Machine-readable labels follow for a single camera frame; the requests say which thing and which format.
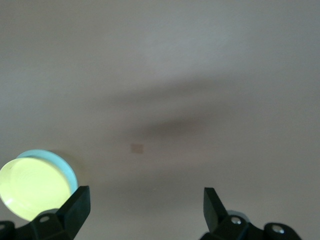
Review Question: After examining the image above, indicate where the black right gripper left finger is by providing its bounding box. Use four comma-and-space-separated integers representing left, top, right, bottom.
0, 185, 91, 240

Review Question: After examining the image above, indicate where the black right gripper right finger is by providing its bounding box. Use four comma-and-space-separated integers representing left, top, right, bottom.
199, 186, 301, 240

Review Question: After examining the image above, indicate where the pale green round plate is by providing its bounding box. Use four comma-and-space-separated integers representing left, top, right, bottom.
15, 149, 78, 196

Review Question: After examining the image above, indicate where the yellow round plate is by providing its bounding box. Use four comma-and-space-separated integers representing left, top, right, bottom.
0, 155, 72, 222

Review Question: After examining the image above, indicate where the small brown tape patch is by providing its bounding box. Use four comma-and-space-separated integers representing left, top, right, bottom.
131, 143, 145, 154

